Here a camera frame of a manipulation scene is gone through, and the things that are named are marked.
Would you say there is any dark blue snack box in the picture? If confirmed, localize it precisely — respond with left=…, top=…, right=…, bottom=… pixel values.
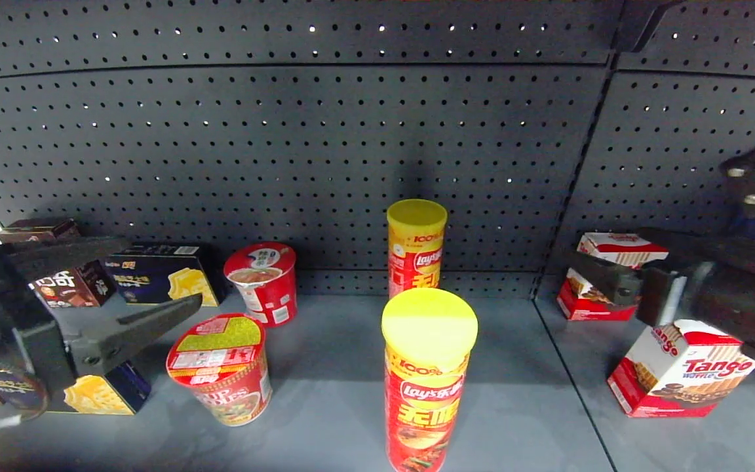
left=106, top=243, right=225, bottom=308
left=45, top=360, right=153, bottom=416

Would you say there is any brown chocolate snack box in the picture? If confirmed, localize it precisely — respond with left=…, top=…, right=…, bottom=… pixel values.
left=29, top=260, right=117, bottom=309
left=0, top=218, right=81, bottom=245

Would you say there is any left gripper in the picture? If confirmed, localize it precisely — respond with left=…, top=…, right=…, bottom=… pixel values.
left=0, top=236, right=204, bottom=395

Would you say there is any black shop shelf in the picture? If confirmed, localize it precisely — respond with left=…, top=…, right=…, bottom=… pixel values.
left=0, top=0, right=755, bottom=472

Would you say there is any red white wafer box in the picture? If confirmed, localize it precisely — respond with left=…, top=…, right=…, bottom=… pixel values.
left=606, top=319, right=755, bottom=419
left=576, top=231, right=670, bottom=269
left=556, top=267, right=638, bottom=323

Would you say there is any red instant noodle cup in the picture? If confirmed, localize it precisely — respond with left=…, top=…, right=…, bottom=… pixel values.
left=166, top=313, right=274, bottom=427
left=223, top=242, right=299, bottom=328

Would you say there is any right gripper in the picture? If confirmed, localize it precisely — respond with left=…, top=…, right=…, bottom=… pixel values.
left=570, top=227, right=755, bottom=358

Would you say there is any red chip can yellow lid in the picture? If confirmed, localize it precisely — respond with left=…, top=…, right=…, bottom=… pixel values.
left=381, top=288, right=479, bottom=472
left=386, top=199, right=449, bottom=300

